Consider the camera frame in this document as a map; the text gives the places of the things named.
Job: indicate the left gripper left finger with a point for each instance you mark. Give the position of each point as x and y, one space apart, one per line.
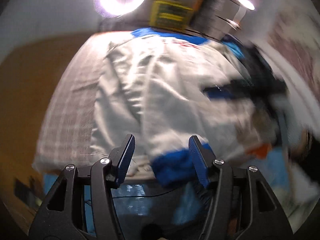
62 212

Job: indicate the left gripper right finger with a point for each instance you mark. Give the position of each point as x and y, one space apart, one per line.
242 204

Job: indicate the white and blue work jacket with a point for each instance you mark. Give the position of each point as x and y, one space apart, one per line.
151 87

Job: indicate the orange cloth under blanket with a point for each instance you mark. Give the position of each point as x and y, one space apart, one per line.
260 151

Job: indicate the blue floor mat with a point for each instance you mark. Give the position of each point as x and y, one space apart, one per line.
143 203

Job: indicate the grey plaid blanket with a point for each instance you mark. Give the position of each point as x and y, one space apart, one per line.
65 133

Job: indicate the white clip desk lamp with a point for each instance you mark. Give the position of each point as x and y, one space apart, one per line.
244 6

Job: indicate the yellow green patterned box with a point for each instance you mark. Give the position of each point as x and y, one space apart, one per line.
170 15

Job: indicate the landscape painting wall scroll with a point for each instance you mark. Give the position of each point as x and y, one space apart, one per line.
295 35

